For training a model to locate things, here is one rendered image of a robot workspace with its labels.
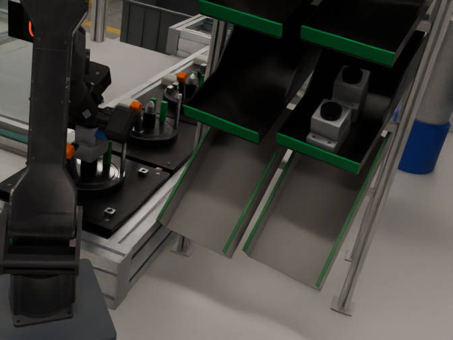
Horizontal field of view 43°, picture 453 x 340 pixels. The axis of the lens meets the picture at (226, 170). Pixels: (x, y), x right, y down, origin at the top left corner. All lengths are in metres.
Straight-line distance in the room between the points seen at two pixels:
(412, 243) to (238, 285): 0.47
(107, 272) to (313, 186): 0.37
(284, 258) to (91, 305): 0.35
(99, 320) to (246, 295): 0.43
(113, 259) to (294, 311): 0.34
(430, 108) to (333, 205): 0.76
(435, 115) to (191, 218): 0.90
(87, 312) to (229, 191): 0.37
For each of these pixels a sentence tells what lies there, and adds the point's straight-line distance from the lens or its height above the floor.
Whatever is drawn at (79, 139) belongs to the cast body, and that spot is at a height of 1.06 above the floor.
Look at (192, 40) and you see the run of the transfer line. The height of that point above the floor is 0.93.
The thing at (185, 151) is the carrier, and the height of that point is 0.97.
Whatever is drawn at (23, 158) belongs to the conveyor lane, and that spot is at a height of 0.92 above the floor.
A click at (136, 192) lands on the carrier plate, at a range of 1.10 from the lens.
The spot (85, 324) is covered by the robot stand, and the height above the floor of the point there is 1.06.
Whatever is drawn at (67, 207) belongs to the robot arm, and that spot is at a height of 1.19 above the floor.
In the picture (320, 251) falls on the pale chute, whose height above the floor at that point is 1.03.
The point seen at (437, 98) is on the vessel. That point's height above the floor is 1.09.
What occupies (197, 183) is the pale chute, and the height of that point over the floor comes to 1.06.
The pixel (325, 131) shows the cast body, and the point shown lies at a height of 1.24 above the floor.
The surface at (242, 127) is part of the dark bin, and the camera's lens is 0.84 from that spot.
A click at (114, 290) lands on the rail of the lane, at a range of 0.97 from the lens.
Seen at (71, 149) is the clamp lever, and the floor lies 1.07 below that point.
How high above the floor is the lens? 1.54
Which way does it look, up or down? 28 degrees down
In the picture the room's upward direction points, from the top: 11 degrees clockwise
